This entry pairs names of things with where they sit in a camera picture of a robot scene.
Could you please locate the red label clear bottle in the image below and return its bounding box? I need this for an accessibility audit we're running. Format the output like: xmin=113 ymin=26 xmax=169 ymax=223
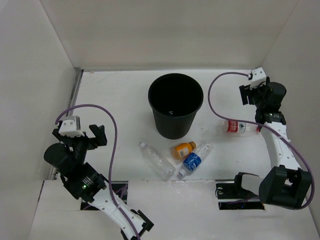
xmin=222 ymin=120 xmax=260 ymax=137

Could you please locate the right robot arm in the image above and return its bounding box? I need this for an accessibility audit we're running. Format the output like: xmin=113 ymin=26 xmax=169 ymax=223
xmin=231 ymin=77 xmax=315 ymax=210

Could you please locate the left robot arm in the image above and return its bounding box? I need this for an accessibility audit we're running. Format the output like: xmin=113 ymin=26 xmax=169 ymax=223
xmin=43 ymin=120 xmax=154 ymax=240

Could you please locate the black plastic waste bin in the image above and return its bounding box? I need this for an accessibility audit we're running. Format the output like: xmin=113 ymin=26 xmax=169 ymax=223
xmin=147 ymin=73 xmax=204 ymax=140

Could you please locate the clear unlabelled plastic bottle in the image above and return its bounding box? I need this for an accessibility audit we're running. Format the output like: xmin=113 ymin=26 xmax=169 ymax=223
xmin=139 ymin=142 xmax=176 ymax=180

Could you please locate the orange juice bottle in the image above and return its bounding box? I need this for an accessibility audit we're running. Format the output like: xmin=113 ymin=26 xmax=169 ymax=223
xmin=171 ymin=141 xmax=197 ymax=160

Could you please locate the blue label water bottle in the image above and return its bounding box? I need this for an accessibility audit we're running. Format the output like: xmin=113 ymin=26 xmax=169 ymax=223
xmin=178 ymin=141 xmax=213 ymax=177

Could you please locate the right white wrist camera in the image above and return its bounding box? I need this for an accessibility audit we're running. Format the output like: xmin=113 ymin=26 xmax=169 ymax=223
xmin=249 ymin=67 xmax=267 ymax=90

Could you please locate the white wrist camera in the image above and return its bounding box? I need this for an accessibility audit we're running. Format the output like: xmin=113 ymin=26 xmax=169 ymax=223
xmin=58 ymin=115 xmax=84 ymax=138
xmin=249 ymin=67 xmax=267 ymax=90

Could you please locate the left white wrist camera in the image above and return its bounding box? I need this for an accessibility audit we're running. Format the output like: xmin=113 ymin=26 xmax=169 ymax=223
xmin=58 ymin=115 xmax=84 ymax=138

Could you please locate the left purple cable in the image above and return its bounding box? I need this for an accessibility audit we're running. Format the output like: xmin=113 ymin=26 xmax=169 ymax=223
xmin=55 ymin=104 xmax=142 ymax=240

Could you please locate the purple cable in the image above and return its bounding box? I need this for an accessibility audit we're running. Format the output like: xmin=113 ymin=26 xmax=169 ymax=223
xmin=207 ymin=72 xmax=315 ymax=210
xmin=55 ymin=104 xmax=142 ymax=240

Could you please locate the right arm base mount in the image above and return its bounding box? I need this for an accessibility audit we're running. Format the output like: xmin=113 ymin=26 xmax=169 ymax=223
xmin=214 ymin=179 xmax=265 ymax=211

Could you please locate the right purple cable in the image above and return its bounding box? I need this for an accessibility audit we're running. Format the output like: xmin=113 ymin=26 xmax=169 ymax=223
xmin=207 ymin=72 xmax=315 ymax=210

